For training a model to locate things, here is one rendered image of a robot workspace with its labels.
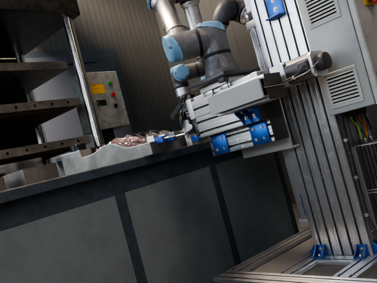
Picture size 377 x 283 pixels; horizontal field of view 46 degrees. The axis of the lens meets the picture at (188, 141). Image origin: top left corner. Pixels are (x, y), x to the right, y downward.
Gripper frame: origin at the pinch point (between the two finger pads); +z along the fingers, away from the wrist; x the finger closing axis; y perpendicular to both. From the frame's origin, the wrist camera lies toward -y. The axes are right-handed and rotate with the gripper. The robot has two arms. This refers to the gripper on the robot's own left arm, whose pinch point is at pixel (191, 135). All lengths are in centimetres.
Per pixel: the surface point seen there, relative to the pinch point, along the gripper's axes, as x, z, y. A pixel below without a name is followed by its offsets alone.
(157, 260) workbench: -40, 50, -4
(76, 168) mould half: -47, 2, -36
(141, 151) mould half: -36.8, 2.3, 0.7
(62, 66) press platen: -1, -66, -89
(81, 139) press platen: -3, -17, -86
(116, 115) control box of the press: 34, -30, -90
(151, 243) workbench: -41, 42, -4
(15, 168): -50, -8, -86
